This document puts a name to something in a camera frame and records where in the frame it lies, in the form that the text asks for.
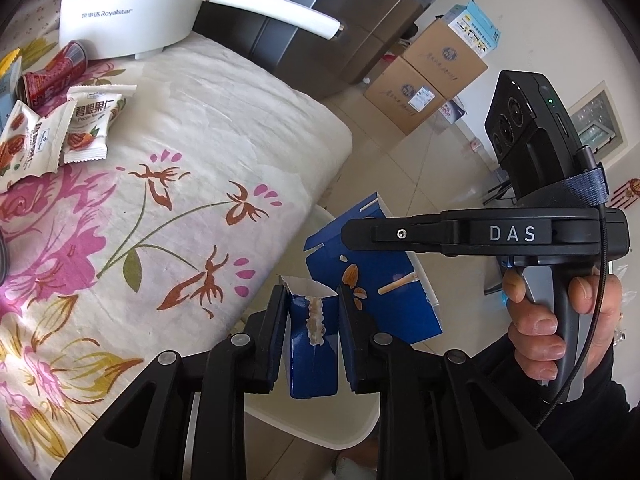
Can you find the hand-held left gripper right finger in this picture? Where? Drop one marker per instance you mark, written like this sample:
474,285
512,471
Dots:
350,350

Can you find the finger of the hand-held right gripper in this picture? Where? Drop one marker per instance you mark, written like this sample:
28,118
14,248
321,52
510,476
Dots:
390,234

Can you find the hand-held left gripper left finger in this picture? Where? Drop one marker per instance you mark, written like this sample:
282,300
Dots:
278,340

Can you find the small blue carton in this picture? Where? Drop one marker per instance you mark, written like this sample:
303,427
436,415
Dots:
305,365

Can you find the person's right forearm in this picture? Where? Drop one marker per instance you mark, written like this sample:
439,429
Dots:
590,435

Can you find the person's right hand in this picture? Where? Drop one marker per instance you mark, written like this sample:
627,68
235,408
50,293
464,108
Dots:
535,325

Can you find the black metal stand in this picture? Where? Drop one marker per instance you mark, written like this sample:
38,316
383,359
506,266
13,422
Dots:
500,192

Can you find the large blue almond-print carton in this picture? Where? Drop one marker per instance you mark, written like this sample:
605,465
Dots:
400,310

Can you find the blue white packet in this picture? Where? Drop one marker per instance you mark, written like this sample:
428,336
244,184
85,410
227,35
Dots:
452,112

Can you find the light blue printed box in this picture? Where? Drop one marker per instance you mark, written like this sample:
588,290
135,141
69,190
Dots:
472,25

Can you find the floral tablecloth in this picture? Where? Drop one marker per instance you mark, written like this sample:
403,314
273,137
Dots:
200,135

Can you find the white nut snack packet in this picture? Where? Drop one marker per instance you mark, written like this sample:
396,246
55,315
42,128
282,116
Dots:
92,125
30,145

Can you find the white electric cooking pot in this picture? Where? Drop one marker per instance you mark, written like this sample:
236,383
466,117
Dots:
125,10

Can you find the red drink can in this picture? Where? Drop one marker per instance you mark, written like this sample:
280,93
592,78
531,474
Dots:
50,75

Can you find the white framed wall box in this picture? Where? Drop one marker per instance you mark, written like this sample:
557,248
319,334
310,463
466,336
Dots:
595,115

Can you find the red wall ornament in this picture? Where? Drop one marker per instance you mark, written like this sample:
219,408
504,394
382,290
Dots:
627,192

